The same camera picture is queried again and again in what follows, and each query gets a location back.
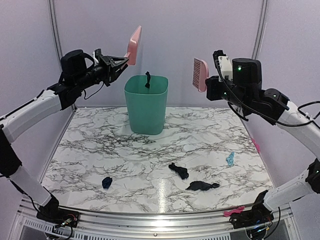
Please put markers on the magenta paper scrap on table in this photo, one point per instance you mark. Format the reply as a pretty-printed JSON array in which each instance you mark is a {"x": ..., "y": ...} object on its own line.
[{"x": 257, "y": 146}]

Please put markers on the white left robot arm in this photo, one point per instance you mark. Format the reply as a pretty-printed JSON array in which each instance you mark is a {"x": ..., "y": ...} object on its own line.
[{"x": 55, "y": 98}]

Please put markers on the small dark blue scrap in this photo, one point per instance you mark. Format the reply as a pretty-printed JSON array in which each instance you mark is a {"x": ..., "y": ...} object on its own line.
[{"x": 106, "y": 182}]

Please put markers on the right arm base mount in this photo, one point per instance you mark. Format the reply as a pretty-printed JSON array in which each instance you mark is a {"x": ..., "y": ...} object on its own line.
[{"x": 258, "y": 214}]

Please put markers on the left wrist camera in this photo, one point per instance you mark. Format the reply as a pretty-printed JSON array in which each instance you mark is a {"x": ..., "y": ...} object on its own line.
[{"x": 96, "y": 55}]

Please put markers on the frame post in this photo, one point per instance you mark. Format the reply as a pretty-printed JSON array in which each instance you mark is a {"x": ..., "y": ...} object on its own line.
[
  {"x": 56, "y": 30},
  {"x": 260, "y": 30}
]

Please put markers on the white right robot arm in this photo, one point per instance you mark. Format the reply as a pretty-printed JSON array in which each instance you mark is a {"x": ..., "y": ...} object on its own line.
[{"x": 277, "y": 109}]

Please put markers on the green plastic waste bin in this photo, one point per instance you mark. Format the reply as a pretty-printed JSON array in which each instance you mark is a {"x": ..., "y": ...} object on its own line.
[{"x": 146, "y": 107}]

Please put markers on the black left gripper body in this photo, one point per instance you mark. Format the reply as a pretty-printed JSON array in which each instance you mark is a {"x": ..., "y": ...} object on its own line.
[{"x": 88, "y": 77}]

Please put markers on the right frame post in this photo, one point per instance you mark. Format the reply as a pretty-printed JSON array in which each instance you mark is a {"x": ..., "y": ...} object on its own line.
[{"x": 260, "y": 30}]

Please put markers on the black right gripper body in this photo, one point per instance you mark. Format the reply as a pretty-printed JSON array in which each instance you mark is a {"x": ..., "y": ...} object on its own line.
[{"x": 215, "y": 94}]

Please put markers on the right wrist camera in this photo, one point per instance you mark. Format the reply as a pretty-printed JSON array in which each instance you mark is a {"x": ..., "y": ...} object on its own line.
[{"x": 223, "y": 65}]

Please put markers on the aluminium front rail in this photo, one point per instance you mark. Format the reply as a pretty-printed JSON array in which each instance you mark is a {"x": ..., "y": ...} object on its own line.
[{"x": 104, "y": 225}]

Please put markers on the pink hand brush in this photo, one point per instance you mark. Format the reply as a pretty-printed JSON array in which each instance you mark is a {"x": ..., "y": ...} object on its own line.
[{"x": 200, "y": 74}]

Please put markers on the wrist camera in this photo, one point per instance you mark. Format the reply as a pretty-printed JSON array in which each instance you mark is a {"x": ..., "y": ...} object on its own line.
[
  {"x": 223, "y": 65},
  {"x": 96, "y": 55}
]

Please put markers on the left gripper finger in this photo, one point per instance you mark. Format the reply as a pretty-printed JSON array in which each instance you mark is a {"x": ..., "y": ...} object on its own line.
[
  {"x": 116, "y": 71},
  {"x": 116, "y": 61}
]

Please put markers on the light blue paper scrap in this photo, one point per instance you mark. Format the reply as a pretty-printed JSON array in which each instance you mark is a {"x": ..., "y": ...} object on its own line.
[{"x": 230, "y": 159}]

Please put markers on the left frame post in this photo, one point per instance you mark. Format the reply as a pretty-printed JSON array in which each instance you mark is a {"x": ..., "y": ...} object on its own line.
[{"x": 56, "y": 30}]

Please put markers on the black scrap lower piece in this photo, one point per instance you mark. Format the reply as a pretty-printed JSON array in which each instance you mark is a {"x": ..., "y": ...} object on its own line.
[{"x": 201, "y": 185}]

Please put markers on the black scrap upper piece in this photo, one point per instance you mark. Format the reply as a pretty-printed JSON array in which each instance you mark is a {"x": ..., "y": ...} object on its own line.
[{"x": 181, "y": 171}]

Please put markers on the black scrap piece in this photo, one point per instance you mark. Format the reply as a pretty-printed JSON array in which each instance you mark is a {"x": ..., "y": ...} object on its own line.
[
  {"x": 181, "y": 171},
  {"x": 201, "y": 185}
]

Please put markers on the pink plastic dustpan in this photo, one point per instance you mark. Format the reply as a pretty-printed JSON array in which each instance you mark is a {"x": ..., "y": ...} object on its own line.
[{"x": 133, "y": 46}]

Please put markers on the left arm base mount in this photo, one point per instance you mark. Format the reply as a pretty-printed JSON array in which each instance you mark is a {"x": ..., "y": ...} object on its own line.
[{"x": 52, "y": 213}]

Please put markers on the magenta scrap on rail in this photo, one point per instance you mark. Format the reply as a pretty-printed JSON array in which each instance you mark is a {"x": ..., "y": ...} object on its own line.
[{"x": 237, "y": 210}]

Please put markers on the black scrap on bin rim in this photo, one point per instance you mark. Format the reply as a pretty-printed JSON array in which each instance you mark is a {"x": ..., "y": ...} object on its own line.
[{"x": 148, "y": 79}]

